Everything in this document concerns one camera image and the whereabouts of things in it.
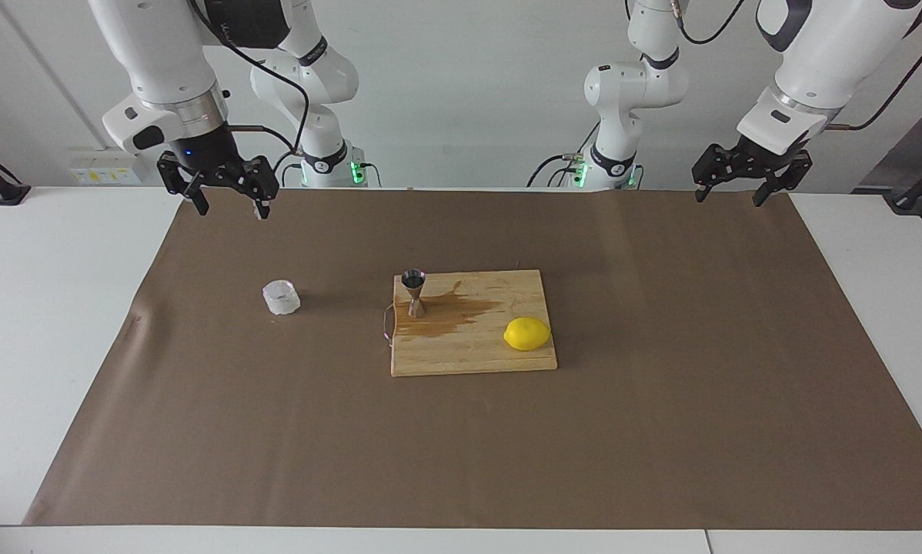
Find clear textured glass cup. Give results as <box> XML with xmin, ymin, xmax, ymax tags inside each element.
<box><xmin>262</xmin><ymin>279</ymin><xmax>302</xmax><ymax>317</ymax></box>

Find white wall socket strip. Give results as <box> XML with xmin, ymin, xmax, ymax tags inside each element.
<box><xmin>70</xmin><ymin>148</ymin><xmax>142</xmax><ymax>186</ymax></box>

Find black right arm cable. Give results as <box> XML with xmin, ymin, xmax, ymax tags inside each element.
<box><xmin>192</xmin><ymin>0</ymin><xmax>309</xmax><ymax>178</ymax></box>

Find wooden cutting board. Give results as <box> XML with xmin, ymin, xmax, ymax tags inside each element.
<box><xmin>382</xmin><ymin>269</ymin><xmax>559</xmax><ymax>378</ymax></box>

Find brown paper table mat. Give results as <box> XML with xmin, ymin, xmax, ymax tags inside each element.
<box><xmin>22</xmin><ymin>187</ymin><xmax>922</xmax><ymax>530</ymax></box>

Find black clamp mount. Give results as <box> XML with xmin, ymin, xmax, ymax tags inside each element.
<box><xmin>884</xmin><ymin>150</ymin><xmax>922</xmax><ymax>214</ymax></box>
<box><xmin>0</xmin><ymin>142</ymin><xmax>32</xmax><ymax>206</ymax></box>

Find black base cables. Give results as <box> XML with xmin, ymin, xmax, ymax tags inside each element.
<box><xmin>528</xmin><ymin>119</ymin><xmax>600</xmax><ymax>188</ymax></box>

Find steel double jigger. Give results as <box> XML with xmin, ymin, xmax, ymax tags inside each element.
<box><xmin>401</xmin><ymin>269</ymin><xmax>429</xmax><ymax>319</ymax></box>

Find dark grey panel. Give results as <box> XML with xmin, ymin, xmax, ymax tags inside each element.
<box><xmin>852</xmin><ymin>83</ymin><xmax>922</xmax><ymax>193</ymax></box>

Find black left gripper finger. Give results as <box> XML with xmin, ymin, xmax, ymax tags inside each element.
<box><xmin>752</xmin><ymin>150</ymin><xmax>813</xmax><ymax>207</ymax></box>
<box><xmin>692</xmin><ymin>142</ymin><xmax>743</xmax><ymax>204</ymax></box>

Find yellow lemon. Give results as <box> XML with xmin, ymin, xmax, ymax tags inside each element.
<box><xmin>503</xmin><ymin>316</ymin><xmax>552</xmax><ymax>352</ymax></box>

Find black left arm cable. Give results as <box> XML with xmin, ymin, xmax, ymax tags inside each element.
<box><xmin>825</xmin><ymin>8</ymin><xmax>922</xmax><ymax>132</ymax></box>

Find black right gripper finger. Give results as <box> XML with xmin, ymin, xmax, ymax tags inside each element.
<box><xmin>232</xmin><ymin>154</ymin><xmax>280</xmax><ymax>222</ymax></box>
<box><xmin>157</xmin><ymin>151</ymin><xmax>212</xmax><ymax>217</ymax></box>

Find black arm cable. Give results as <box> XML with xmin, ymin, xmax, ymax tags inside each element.
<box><xmin>192</xmin><ymin>0</ymin><xmax>309</xmax><ymax>178</ymax></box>
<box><xmin>825</xmin><ymin>8</ymin><xmax>922</xmax><ymax>132</ymax></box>

